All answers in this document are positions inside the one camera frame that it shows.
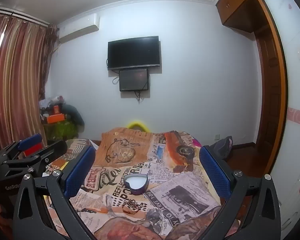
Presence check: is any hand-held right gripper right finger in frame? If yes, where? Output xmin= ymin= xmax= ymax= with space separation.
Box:
xmin=199 ymin=145 xmax=282 ymax=240

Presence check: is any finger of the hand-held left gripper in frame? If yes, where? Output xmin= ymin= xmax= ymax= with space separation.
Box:
xmin=0 ymin=133 xmax=42 ymax=167
xmin=5 ymin=140 xmax=68 ymax=178

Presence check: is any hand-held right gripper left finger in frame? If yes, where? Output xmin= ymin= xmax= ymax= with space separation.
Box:
xmin=12 ymin=145 xmax=97 ymax=240

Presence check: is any purple heart-shaped tin box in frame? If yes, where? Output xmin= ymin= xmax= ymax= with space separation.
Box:
xmin=122 ymin=174 xmax=149 ymax=195

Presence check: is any red gold beaded bracelet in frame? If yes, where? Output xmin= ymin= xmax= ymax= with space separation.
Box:
xmin=122 ymin=204 xmax=141 ymax=214

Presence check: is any silver ring charm red cord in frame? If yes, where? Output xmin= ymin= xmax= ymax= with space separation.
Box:
xmin=130 ymin=199 xmax=147 ymax=209

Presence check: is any green cloth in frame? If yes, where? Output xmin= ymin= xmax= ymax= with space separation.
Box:
xmin=44 ymin=121 xmax=78 ymax=144

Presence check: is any dark bag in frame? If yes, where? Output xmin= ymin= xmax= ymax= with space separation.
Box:
xmin=210 ymin=136 xmax=233 ymax=159

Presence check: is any orange box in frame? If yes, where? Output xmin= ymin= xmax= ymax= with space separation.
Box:
xmin=46 ymin=113 xmax=65 ymax=124

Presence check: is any clutter pile with bags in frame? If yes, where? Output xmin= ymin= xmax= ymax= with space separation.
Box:
xmin=39 ymin=95 xmax=65 ymax=117

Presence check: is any dark jacket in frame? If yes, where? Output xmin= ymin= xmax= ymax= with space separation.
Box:
xmin=62 ymin=104 xmax=85 ymax=132

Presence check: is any striped red brown curtain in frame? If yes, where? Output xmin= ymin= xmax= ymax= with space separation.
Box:
xmin=0 ymin=11 xmax=58 ymax=153

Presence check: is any printed newspaper pattern blanket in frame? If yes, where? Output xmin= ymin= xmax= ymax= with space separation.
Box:
xmin=44 ymin=127 xmax=240 ymax=240

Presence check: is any yellow plastic hoop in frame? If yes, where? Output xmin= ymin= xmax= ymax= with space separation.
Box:
xmin=126 ymin=121 xmax=150 ymax=132

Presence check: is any wooden door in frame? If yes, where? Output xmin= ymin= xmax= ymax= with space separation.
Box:
xmin=254 ymin=0 xmax=288 ymax=153

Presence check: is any white air conditioner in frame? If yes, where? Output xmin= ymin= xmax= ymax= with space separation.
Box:
xmin=57 ymin=13 xmax=100 ymax=44

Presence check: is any wooden overhead cabinet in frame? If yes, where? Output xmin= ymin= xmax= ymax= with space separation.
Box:
xmin=215 ymin=0 xmax=269 ymax=33

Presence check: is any black monitor cable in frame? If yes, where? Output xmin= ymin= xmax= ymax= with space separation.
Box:
xmin=134 ymin=90 xmax=146 ymax=104

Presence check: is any small black wall monitor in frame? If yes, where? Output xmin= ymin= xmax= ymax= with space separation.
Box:
xmin=119 ymin=68 xmax=150 ymax=92

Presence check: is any large black wall television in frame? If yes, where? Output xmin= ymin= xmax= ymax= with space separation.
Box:
xmin=107 ymin=36 xmax=161 ymax=71

